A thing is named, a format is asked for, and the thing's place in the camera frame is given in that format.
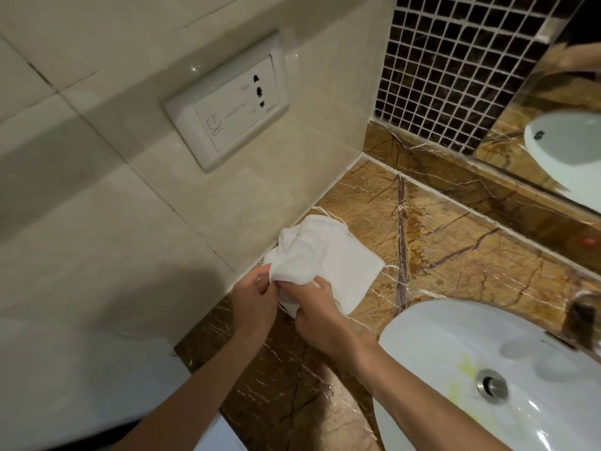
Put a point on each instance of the person's left hand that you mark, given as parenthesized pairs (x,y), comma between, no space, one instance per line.
(253,302)

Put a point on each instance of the person's right hand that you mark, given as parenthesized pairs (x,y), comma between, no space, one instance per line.
(324,319)

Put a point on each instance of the person's left thumb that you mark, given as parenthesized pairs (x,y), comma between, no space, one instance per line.
(263,273)

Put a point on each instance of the person's right thumb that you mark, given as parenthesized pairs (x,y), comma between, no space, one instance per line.
(293,288)

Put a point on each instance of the white cloth towel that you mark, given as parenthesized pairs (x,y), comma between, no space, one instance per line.
(324,258)

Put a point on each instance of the person's left forearm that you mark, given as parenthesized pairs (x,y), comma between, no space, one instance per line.
(169,394)

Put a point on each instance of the person's right forearm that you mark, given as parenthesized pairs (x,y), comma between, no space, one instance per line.
(422,399)

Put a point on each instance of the white ceramic sink basin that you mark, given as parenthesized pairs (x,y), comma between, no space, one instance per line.
(483,371)

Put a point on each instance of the metal sink drain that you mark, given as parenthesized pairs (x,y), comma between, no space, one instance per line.
(492,383)

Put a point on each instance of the dark metal faucet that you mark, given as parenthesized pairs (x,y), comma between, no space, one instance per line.
(580,319)

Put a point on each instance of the white wall power socket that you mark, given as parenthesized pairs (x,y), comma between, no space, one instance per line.
(234,105)

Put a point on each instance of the wall mirror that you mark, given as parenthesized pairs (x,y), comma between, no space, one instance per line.
(549,103)

